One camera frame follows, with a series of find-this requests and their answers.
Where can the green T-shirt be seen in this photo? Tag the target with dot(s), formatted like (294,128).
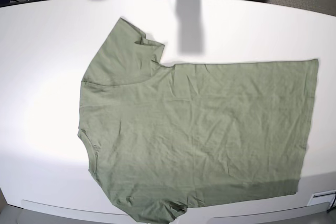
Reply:
(161,140)

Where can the white label sticker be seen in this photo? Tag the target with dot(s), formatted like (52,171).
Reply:
(322,197)

